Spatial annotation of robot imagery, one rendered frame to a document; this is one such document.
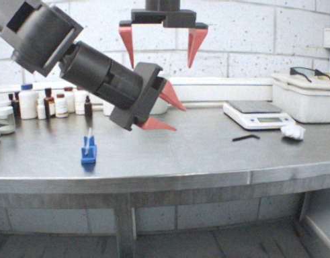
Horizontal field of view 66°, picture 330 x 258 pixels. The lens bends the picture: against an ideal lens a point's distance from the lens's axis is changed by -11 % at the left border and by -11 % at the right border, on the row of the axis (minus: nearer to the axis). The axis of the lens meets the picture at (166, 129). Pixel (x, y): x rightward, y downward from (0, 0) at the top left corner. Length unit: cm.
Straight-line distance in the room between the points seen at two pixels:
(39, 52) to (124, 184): 34
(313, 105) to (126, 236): 75
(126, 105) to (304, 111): 76
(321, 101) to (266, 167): 48
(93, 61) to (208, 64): 91
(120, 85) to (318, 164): 51
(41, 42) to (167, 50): 90
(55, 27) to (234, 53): 102
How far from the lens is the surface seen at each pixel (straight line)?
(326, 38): 149
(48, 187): 62
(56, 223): 154
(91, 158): 66
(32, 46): 36
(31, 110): 112
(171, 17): 45
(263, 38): 133
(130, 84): 39
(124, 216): 67
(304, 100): 104
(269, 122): 93
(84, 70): 37
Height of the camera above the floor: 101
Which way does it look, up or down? 17 degrees down
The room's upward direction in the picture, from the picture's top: straight up
